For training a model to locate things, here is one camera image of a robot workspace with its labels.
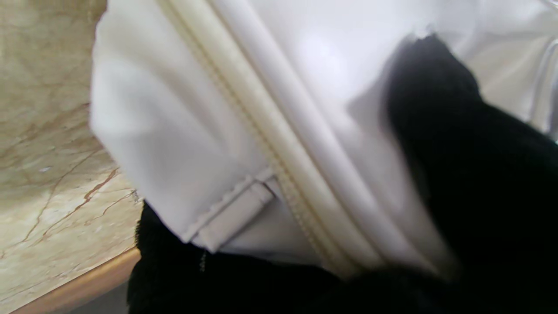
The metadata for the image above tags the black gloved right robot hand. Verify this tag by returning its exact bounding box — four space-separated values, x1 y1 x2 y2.
127 35 558 314

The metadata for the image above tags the cream white cosmetics bag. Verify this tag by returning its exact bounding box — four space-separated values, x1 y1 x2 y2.
89 0 558 280

